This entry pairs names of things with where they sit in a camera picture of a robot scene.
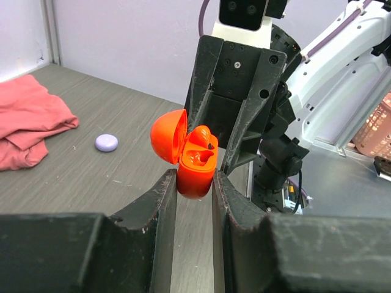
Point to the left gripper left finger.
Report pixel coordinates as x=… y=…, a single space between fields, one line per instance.
x=129 y=251

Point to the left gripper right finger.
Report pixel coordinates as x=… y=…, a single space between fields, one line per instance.
x=255 y=251

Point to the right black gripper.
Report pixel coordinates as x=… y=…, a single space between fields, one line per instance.
x=243 y=74

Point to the orange earbud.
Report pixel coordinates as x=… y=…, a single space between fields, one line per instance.
x=202 y=137

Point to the orange round charging case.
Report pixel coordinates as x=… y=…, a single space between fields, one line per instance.
x=169 y=138

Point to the lilac earbud charging case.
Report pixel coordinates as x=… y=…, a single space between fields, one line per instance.
x=106 y=143

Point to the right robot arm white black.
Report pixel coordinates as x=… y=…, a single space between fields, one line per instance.
x=315 y=85

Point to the pink perforated basket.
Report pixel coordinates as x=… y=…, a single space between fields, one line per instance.
x=373 y=138

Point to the coral folded cloth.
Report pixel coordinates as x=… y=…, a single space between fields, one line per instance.
x=30 y=114

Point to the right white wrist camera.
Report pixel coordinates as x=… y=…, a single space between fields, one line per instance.
x=244 y=22

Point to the aluminium corner post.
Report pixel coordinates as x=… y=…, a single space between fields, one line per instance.
x=51 y=31

